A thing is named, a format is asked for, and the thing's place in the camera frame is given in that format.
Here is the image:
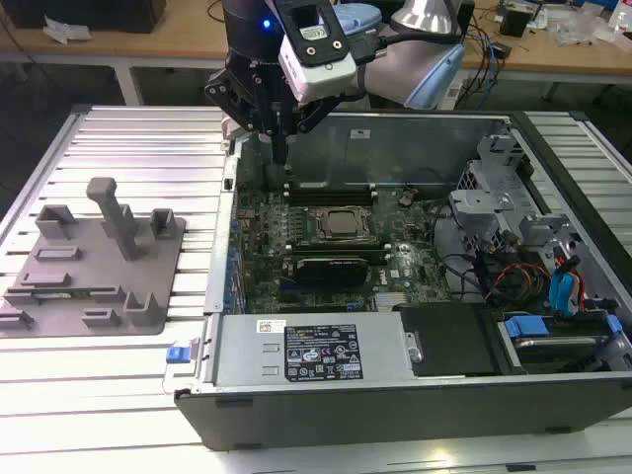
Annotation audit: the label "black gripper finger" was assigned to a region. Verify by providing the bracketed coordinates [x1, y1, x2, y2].
[203, 70, 280, 165]
[278, 95, 343, 165]

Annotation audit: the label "green RAM stick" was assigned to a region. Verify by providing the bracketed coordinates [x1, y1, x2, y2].
[29, 290, 98, 300]

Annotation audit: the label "installed RAM stick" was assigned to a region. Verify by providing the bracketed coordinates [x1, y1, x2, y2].
[289, 182, 372, 192]

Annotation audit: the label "wooden desk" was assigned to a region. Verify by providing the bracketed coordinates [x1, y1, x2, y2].
[0, 0, 632, 108]

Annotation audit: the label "silver CPU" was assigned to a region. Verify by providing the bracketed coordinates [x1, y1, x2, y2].
[325, 209, 364, 236]

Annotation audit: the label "white printed tag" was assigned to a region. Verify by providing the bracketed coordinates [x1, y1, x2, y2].
[440, 78, 464, 111]

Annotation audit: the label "black equipment box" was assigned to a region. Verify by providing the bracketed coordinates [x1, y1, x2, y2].
[4, 0, 167, 35]

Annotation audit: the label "black graphics card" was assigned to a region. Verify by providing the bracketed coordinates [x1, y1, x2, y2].
[292, 256, 369, 288]

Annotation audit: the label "crumpled white paper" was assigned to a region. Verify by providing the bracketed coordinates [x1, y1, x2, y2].
[42, 13, 94, 44]

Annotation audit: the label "silver metal drive cage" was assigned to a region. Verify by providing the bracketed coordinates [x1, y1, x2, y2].
[447, 131, 590, 298]

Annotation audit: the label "green motherboard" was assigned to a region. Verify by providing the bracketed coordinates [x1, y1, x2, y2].
[233, 189, 453, 315]

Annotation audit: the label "small silver heatsink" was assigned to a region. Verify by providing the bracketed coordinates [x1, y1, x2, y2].
[376, 290, 412, 313]

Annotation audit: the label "grey parts rack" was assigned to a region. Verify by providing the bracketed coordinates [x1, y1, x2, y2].
[0, 175, 190, 338]

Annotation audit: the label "silver power supply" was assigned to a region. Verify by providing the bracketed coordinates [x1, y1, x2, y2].
[210, 312, 414, 387]

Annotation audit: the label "black plastic shroud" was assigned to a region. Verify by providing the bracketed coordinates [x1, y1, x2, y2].
[393, 302, 496, 379]

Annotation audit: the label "clear plastic bags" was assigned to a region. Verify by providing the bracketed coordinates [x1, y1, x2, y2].
[551, 8, 632, 48]

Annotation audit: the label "black open PC case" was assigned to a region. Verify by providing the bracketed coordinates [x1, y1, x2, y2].
[172, 108, 632, 453]

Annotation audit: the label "hard disk in blue carrier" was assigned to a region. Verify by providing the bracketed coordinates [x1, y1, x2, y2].
[497, 315, 624, 375]

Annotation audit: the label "pale case handle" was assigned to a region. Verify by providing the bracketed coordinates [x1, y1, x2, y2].
[219, 115, 248, 150]

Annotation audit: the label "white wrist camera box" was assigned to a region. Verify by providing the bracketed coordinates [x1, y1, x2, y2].
[276, 0, 357, 105]

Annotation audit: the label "black camera cable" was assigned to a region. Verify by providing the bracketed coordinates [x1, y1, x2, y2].
[351, 29, 466, 66]

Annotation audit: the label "thin blue cable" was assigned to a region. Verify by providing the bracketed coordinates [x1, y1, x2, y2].
[484, 37, 497, 98]

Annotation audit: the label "black wire bundle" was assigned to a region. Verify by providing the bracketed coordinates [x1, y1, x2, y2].
[433, 206, 490, 299]

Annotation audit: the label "red yellow wire bundle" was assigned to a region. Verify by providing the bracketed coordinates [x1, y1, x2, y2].
[482, 263, 551, 305]

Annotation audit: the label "blue flat wire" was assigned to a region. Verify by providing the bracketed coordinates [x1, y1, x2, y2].
[549, 269, 579, 318]

